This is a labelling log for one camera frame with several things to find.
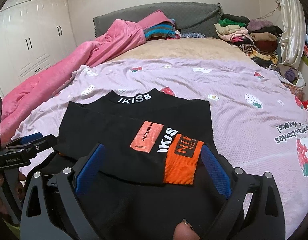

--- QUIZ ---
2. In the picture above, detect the black orange-cuffed sweater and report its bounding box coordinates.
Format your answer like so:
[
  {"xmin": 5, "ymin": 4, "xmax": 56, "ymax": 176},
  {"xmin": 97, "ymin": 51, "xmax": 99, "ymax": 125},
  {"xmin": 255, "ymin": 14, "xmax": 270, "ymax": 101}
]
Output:
[{"xmin": 38, "ymin": 89, "xmax": 226, "ymax": 239}]

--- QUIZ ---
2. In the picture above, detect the bag of clothes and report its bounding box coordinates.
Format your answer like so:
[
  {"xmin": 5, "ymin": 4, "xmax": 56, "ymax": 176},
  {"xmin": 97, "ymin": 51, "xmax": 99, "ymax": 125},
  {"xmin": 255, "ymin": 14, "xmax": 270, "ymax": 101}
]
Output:
[{"xmin": 268, "ymin": 63, "xmax": 306, "ymax": 89}]

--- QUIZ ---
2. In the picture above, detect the colourful folded clothes pile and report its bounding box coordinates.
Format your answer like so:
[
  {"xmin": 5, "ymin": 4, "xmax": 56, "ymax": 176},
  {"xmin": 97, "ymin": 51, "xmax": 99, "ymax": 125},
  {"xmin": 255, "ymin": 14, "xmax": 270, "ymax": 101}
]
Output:
[{"xmin": 214, "ymin": 14, "xmax": 283, "ymax": 68}]

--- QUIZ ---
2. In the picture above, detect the striped folded clothes stack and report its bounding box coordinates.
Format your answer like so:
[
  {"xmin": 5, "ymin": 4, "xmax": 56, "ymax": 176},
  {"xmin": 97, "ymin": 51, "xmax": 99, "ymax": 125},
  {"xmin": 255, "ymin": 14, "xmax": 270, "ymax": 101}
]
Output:
[{"xmin": 143, "ymin": 19, "xmax": 181, "ymax": 40}]

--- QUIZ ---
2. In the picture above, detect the person's left hand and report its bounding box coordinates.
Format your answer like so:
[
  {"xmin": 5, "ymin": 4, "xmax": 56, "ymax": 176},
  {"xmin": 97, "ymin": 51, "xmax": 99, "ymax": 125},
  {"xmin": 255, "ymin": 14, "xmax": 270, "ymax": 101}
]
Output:
[{"xmin": 0, "ymin": 168, "xmax": 26, "ymax": 220}]

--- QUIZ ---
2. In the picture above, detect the person's right hand thumb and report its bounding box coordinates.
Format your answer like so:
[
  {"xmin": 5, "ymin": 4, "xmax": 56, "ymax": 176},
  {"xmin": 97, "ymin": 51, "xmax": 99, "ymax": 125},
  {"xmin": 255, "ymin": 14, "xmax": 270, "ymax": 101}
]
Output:
[{"xmin": 173, "ymin": 218, "xmax": 200, "ymax": 240}]

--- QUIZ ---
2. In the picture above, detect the lilac strawberry print blanket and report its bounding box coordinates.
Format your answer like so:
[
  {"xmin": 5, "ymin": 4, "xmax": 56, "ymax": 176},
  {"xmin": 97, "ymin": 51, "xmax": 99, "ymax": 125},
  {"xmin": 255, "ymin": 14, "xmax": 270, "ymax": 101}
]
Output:
[{"xmin": 15, "ymin": 59, "xmax": 308, "ymax": 237}]

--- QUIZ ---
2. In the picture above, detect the white wardrobe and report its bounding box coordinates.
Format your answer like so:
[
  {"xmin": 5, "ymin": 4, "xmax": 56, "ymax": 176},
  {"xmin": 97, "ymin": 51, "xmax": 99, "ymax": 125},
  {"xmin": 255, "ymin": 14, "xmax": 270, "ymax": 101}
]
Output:
[{"xmin": 0, "ymin": 0, "xmax": 76, "ymax": 97}]

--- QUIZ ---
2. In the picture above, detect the pink plush quilt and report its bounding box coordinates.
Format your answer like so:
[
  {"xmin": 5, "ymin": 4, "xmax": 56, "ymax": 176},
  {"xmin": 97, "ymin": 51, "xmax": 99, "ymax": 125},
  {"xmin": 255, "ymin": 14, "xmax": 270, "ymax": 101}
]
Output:
[{"xmin": 0, "ymin": 10, "xmax": 170, "ymax": 143}]

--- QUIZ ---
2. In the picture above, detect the beige bed sheet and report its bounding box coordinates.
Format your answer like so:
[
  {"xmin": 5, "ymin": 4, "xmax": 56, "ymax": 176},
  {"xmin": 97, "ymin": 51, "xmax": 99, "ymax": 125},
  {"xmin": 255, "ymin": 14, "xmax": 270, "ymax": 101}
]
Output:
[{"xmin": 111, "ymin": 37, "xmax": 250, "ymax": 62}]

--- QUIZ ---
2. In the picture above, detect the cream satin curtain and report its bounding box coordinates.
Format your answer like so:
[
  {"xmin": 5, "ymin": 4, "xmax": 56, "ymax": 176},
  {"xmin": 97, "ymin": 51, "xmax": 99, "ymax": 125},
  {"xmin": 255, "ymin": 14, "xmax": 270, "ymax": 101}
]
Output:
[{"xmin": 279, "ymin": 0, "xmax": 306, "ymax": 69}]

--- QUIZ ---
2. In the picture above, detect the grey headboard cover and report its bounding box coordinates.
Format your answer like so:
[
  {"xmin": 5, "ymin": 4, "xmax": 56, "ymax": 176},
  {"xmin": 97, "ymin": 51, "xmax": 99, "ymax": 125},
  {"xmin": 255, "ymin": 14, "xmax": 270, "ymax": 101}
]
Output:
[{"xmin": 93, "ymin": 2, "xmax": 222, "ymax": 38}]

